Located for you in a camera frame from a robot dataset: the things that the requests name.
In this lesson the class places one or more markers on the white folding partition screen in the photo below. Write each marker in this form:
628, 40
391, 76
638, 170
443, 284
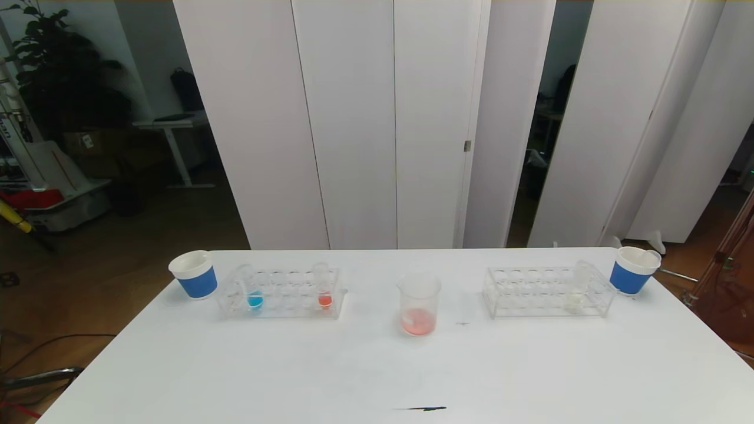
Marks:
353, 118
612, 118

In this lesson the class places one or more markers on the clear acrylic test tube rack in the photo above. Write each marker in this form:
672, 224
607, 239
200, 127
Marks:
285, 294
542, 291

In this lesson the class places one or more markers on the brown cardboard box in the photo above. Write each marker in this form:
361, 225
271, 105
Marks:
88, 141

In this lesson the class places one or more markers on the test tube with red pigment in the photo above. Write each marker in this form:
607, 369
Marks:
324, 301
652, 254

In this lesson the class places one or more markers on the blue white paper cup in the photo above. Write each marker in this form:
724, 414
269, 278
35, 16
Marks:
629, 278
197, 284

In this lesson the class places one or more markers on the red object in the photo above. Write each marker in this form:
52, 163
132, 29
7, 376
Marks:
35, 199

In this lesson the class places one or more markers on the metal chair leg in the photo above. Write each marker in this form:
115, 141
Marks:
47, 377

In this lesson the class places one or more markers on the test tube with blue pigment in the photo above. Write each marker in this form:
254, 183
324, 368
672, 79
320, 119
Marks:
255, 301

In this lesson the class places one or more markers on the white machine with base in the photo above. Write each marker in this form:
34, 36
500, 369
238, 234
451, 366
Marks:
59, 171

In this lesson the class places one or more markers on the test tube with yellow pigment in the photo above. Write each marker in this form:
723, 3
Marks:
574, 299

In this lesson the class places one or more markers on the dark green potted plant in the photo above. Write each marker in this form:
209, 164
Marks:
65, 76

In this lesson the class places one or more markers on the white partition foot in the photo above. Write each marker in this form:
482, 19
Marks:
614, 242
655, 241

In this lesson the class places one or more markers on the white desk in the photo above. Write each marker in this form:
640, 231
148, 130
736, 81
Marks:
171, 125

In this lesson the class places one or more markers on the clear plastic beaker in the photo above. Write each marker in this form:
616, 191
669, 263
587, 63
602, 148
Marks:
418, 321

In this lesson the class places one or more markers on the yellow tool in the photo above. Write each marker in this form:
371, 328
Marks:
17, 219

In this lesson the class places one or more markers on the black office chair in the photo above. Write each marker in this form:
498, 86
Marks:
565, 88

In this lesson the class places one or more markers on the dark floor outlet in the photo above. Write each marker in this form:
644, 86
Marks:
9, 278

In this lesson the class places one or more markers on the black backpack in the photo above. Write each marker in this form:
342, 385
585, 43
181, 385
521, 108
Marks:
187, 91

